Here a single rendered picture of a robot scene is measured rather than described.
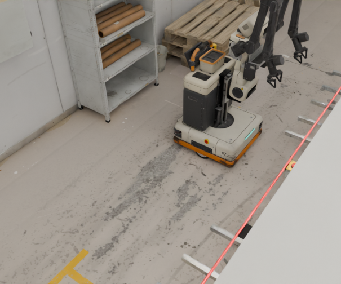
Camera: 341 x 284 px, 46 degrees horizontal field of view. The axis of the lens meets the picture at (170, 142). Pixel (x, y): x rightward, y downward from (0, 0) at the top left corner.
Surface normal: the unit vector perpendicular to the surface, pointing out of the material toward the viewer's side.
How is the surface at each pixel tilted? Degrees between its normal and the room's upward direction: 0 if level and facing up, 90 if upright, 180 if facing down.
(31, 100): 90
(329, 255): 0
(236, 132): 0
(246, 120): 0
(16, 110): 90
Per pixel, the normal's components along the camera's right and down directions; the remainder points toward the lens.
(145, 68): -0.58, 0.54
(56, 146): -0.01, -0.76
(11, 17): 0.81, 0.37
